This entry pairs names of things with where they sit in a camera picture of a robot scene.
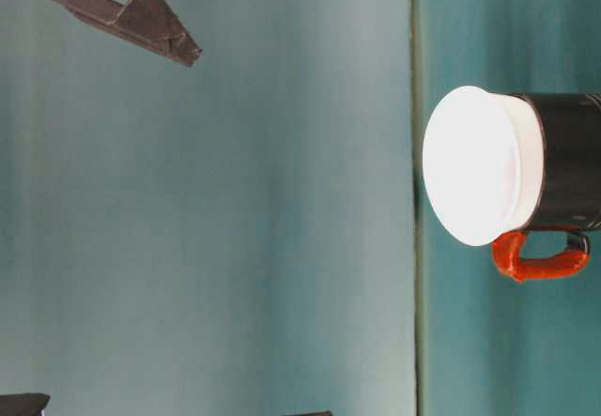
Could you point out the white paper cup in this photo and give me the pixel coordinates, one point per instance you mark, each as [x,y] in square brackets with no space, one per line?
[469,167]

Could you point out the blue-green table cloth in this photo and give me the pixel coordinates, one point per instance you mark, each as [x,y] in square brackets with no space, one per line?
[507,341]

